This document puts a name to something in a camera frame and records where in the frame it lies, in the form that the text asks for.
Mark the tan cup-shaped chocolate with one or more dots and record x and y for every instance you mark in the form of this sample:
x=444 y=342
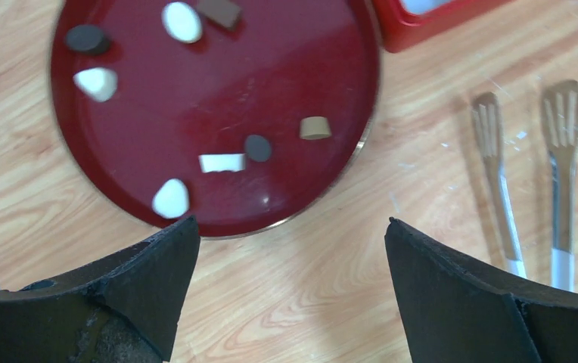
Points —
x=314 y=128

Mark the round dark red tray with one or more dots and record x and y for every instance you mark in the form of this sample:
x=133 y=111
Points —
x=284 y=61

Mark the brown square chocolate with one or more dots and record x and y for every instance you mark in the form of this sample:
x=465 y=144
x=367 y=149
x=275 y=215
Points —
x=224 y=13

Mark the white rounded chocolate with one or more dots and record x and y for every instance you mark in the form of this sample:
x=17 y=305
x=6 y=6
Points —
x=172 y=199

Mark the dark oval chocolate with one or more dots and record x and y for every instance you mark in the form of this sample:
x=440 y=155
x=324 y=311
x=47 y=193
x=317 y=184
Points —
x=257 y=148

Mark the white triangular chocolate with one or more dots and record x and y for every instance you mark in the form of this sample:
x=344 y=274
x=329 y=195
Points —
x=98 y=83

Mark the white rectangular chocolate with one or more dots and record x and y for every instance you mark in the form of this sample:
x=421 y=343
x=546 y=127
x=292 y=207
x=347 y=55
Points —
x=222 y=162

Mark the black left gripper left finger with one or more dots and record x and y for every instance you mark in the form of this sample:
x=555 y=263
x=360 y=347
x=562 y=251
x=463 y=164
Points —
x=124 y=307

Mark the dark round chocolate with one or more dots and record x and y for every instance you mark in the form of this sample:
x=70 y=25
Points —
x=87 y=39

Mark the wooden metal food tongs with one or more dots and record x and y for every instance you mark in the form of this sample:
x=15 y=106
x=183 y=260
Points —
x=558 y=107

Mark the red rectangular chocolate box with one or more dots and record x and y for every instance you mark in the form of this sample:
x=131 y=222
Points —
x=404 y=25

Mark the white oval chocolate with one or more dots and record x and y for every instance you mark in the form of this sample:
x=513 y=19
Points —
x=182 y=22

